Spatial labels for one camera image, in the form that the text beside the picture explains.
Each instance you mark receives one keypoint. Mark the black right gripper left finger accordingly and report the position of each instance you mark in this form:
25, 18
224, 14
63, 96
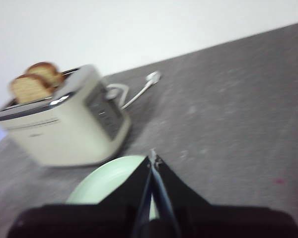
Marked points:
94, 220

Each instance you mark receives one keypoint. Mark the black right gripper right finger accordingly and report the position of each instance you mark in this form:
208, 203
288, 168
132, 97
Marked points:
213, 223

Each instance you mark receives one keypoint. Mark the pale green round plate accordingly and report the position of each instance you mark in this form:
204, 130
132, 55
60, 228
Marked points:
106, 178

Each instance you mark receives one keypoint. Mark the square toast bread slice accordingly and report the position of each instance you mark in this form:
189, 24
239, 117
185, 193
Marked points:
29, 90

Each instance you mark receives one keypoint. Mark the cream two-slot toaster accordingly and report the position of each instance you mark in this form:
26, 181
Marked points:
64, 138

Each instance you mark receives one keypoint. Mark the round-topped toast bread slice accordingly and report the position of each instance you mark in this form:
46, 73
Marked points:
48, 72

